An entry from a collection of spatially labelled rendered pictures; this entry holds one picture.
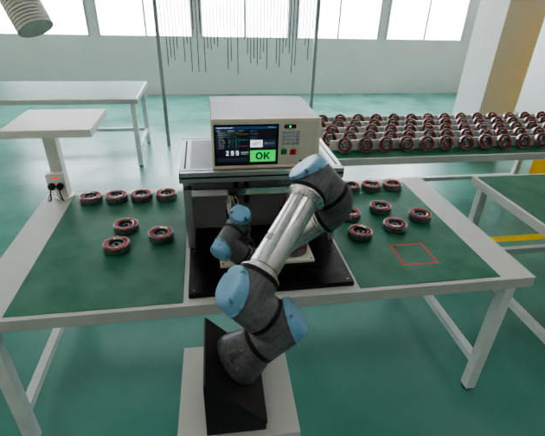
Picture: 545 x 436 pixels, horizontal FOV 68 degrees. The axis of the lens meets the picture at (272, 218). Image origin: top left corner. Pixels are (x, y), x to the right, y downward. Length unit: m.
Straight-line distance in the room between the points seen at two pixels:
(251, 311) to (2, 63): 7.87
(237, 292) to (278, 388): 0.40
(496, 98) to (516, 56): 0.45
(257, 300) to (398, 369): 1.51
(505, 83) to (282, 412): 4.68
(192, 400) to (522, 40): 4.87
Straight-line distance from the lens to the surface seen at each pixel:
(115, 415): 2.23
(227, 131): 1.61
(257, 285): 1.00
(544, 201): 2.76
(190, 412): 1.24
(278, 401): 1.25
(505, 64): 5.30
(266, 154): 1.65
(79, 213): 2.24
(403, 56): 8.76
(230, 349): 1.12
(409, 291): 1.72
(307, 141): 1.67
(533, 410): 2.53
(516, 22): 5.25
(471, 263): 1.95
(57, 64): 8.28
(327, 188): 1.17
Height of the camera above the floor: 1.76
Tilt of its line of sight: 30 degrees down
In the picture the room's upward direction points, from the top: 2 degrees clockwise
